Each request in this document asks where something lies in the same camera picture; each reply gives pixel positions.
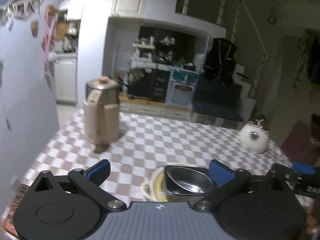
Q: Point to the beige thermos jug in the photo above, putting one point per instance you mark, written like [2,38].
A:
[102,107]

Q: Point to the floral yellow-rimmed bowl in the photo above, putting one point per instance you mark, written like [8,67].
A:
[157,186]

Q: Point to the cream two-handled bowl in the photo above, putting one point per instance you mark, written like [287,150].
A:
[146,186]

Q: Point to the black jacket on chair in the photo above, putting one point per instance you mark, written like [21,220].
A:
[219,63]

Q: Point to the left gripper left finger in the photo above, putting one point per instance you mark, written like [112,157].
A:
[87,183]

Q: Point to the dark blue folding chair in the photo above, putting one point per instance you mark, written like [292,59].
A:
[212,98]

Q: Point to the checkered tablecloth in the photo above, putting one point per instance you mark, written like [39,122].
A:
[146,143]

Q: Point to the small oval steel bowl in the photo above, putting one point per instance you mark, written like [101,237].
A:
[187,179]

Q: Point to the silver balloon-dog figurine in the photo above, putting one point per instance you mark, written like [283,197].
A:
[259,124]

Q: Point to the white cat-shaped ceramic cover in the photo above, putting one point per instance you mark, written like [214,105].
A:
[253,138]

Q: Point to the maroon floor mat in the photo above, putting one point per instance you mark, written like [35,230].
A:
[298,147]

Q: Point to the poizon storage box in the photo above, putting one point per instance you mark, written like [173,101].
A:
[181,87]

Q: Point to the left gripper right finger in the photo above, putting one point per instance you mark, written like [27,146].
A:
[229,182]

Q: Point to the black have-a-nice-day cloth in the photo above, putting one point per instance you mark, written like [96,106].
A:
[148,83]

